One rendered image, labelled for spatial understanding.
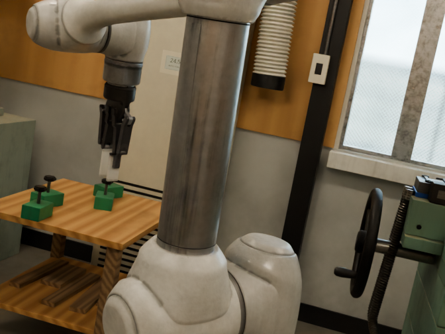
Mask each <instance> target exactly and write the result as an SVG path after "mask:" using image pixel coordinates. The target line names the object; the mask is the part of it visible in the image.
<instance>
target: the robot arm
mask: <svg viewBox="0 0 445 334"><path fill-rule="evenodd" d="M292 1H296V0H43V1H40V2H37V3H35V4H34V5H33V6H32V7H31V8H30V9H29V10H28V13H27V15H26V31H27V33H28V35H29V37H30V38H31V39H32V41H33V42H34V43H36V44H37V45H39V46H41V47H44V48H47V49H49V50H54V51H59V52H70V53H100V54H105V59H104V68H103V79H104V80H105V81H107V82H106V83H105V86H104V92H103V97H104V98H105V99H107V102H106V104H100V105H99V111H100V118H99V134H98V144H100V145H101V148H102V153H101V163H100V169H99V176H100V177H103V176H106V177H107V178H106V181H108V182H112V181H118V177H119V168H120V163H121V156H122V155H127V154H128V148H129V144H130V137H131V133H132V127H133V124H134V122H135V120H136V118H135V117H131V115H130V103H131V102H133V101H134V100H135V95H136V87H135V85H139V84H140V79H141V74H142V67H143V61H144V57H145V54H146V52H147V50H148V45H149V41H150V33H151V20H158V19H171V18H178V17H186V22H185V32H184V37H183V46H182V52H181V61H180V67H179V76H178V81H177V91H176V97H175V105H174V111H173V121H172V130H171V135H170V145H169V150H168V159H167V165H166V175H165V180H164V189H163V195H162V204H161V210H160V219H159V224H158V234H157V235H154V236H153V237H152V238H151V239H149V240H148V241H147V242H145V243H144V244H143V245H142V246H141V248H140V250H139V252H138V256H137V257H136V260H135V261H134V264H133V265H132V267H131V269H130V271H129V273H128V275H127V277H126V278H124V279H122V280H120V281H118V283H117V284H116V285H115V287H114V288H113V289H112V290H111V292H110V294H109V295H108V297H107V300H106V302H105V307H104V309H103V329H104V333H105V334H295V328H296V325H297V319H298V315H299V308H300V303H301V291H302V278H301V269H300V265H299V260H298V258H297V255H296V254H295V253H294V251H293V249H292V247H291V245H290V244H289V243H287V242H286V241H284V240H282V239H280V238H277V237H274V236H271V235H266V234H262V233H249V234H247V235H244V236H243V237H239V238H237V240H235V241H234V242H233V243H232V244H230V245H229V246H228V247H227V248H226V251H225V254H223V253H222V251H221V249H220V248H219V247H218V245H217V244H216V241H217V233H218V228H219V220H220V216H221V207H222V203H223V195H224V187H225V182H226V174H227V169H228V161H229V156H230V148H231V144H232V136H233V130H234V123H235V118H236V110H237V105H238V97H239V93H240V84H241V79H242V71H243V67H244V59H245V54H246V46H247V41H248V33H249V28H250V23H252V24H253V23H254V22H255V20H256V19H257V18H258V17H259V15H260V13H261V10H262V8H263V6H271V5H276V4H280V3H287V2H292Z"/></svg>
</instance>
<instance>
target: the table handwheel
mask: <svg viewBox="0 0 445 334"><path fill-rule="evenodd" d="M382 207H383V193H382V191H381V190H380V189H379V188H374V189H373V190H372V191H371V192H370V194H369V197H368V200H367V203H366V207H365V210H364V214H363V217H362V223H361V226H360V231H358V234H357V237H356V243H355V248H354V250H355V255H354V261H353V266H352V270H353V271H354V272H357V276H356V279H353V278H351V280H350V294H351V296H352V297H353V298H359V297H360V296H361V295H362V294H363V292H364V290H365V287H366V284H367V281H368V277H369V274H370V270H371V265H372V262H373V256H374V253H375V252H378V253H382V254H387V251H388V249H389V245H390V241H387V240H383V239H378V238H377V237H378V233H379V226H380V221H381V213H382ZM398 247H399V248H398V251H397V253H396V257H400V258H406V259H409V260H414V261H417V262H423V263H427V264H432V265H433V264H434V261H435V258H436V255H435V254H430V253H427V252H422V251H418V250H413V249H407V248H403V246H402V244H401V243H399V246H398Z"/></svg>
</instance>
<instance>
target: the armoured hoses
mask: <svg viewBox="0 0 445 334"><path fill-rule="evenodd" d="M413 190H414V188H411V187H409V186H404V188H403V192H402V198H401V200H400V204H399V207H398V210H397V211H398V212H397V214H396V217H395V221H394V224H393V226H392V227H393V228H392V231H391V233H390V234H391V235H390V237H389V240H388V241H390V245H389V249H388V251H387V254H384V257H383V261H382V263H381V266H380V267H381V268H380V270H379V273H378V277H377V280H376V281H377V282H375V283H376V284H375V286H374V289H373V293H372V296H371V300H370V304H369V307H368V316H367V317H368V327H369V331H370V334H380V333H379V327H378V326H379V325H378V323H377V317H378V315H379V314H378V313H379V310H380V308H381V304H382V301H383V297H384V294H385V290H386V289H387V288H386V287H387V284H388V280H389V277H390V275H391V270H392V268H393V263H394V260H395V258H396V257H395V256H396V253H397V251H398V248H399V247H398V246H399V243H400V241H401V234H402V232H403V227H404V224H405V218H406V214H407V210H408V206H409V201H410V198H411V196H412V195H415V191H413Z"/></svg>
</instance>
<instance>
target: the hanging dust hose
mask: <svg viewBox="0 0 445 334"><path fill-rule="evenodd" d="M296 1H298V0H296ZM296 1H292V2H287V3H280V4H276V5H271V6H263V8H264V9H263V10H262V12H263V13H262V14H261V16H263V17H261V18H260V19H261V20H262V21H260V24H261V25H260V26H259V27H260V28H261V29H259V31H260V33H258V35H260V36H259V37H258V39H259V40H258V41H257V43H258V44H257V45H256V46H257V47H258V48H257V49H256V50H257V51H258V52H255V53H256V54H257V56H255V58H256V60H254V61H255V62H256V63H255V64H254V65H255V67H253V69H254V71H253V72H252V79H251V83H250V84H251V85H253V86H256V87H262V88H266V89H273V90H278V91H283V89H284V85H285V79H286V78H285V77H286V75H284V74H286V73H287V72H286V71H285V70H287V68H286V66H288V65H287V64H286V63H287V62H288V60H286V59H288V58H289V57H288V56H287V55H289V54H290V53H288V51H290V49H289V47H290V45H289V44H290V43H291V41H290V40H291V39H292V38H291V37H290V36H292V34H291V32H293V30H292V28H293V27H294V26H293V24H294V22H293V21H294V20H295V19H294V18H293V17H294V16H296V15H295V14H294V13H296V10H294V9H296V8H297V7H296V6H295V5H297V3H296Z"/></svg>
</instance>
